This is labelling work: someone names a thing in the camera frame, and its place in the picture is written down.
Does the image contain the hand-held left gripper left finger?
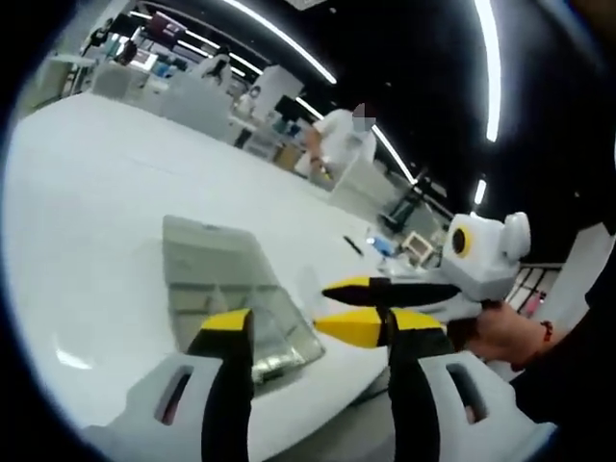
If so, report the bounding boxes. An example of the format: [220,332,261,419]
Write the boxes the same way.
[79,307,256,462]

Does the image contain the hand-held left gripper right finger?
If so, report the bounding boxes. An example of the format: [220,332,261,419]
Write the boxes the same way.
[387,307,559,462]

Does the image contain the clear plastic divider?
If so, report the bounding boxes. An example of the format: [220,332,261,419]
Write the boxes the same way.
[294,264,333,321]

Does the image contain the grey transparent dual guide fixture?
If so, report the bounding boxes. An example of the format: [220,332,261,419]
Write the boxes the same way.
[162,215,326,386]

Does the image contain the person's right hand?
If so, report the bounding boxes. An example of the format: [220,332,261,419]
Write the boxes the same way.
[463,301,544,363]

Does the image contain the white framed box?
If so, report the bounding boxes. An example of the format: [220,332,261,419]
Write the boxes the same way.
[401,230,437,269]

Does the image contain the black glass railing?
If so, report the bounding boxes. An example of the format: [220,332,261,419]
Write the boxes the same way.
[504,262,562,309]

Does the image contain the blue packet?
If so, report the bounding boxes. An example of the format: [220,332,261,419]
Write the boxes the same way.
[365,235,397,257]

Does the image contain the dark tripod stand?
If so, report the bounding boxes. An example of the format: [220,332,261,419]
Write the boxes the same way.
[379,167,432,232]

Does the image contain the white panel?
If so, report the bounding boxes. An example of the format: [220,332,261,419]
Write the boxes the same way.
[329,158,403,220]

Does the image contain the person's black clothing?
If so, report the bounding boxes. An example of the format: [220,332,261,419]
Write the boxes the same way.
[509,259,616,429]

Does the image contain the curved ceiling light strip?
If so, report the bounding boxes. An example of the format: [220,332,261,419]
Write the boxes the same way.
[474,0,501,143]
[225,0,338,84]

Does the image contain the grey partition panel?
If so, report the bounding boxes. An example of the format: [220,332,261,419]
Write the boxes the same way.
[161,76,233,141]

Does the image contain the purple wall screen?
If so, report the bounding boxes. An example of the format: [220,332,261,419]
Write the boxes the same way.
[146,12,182,39]

